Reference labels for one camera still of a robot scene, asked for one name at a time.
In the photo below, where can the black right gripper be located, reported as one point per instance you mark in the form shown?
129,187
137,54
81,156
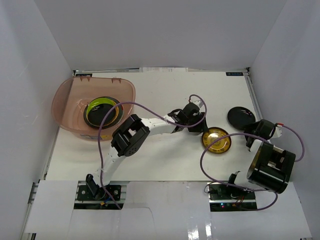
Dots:
253,127

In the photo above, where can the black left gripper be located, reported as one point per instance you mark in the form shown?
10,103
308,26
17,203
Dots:
200,124

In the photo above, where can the lime green plate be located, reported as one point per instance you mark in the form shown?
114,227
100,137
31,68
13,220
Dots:
106,99

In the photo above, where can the black glossy plate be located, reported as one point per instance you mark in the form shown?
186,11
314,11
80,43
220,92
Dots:
94,117
239,117

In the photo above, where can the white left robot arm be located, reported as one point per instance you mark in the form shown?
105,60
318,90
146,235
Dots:
128,138

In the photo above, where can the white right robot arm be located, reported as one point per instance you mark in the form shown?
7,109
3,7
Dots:
271,166

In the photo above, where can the pink translucent plastic bin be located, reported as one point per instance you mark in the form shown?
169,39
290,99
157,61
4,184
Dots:
73,96

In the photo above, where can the small yellow patterned plate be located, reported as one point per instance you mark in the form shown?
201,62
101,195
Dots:
215,138

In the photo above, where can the blue table label sticker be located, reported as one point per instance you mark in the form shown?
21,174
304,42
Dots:
234,74

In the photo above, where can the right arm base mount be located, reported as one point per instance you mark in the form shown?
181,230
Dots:
224,198

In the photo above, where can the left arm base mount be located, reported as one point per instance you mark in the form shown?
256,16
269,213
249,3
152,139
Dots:
85,200

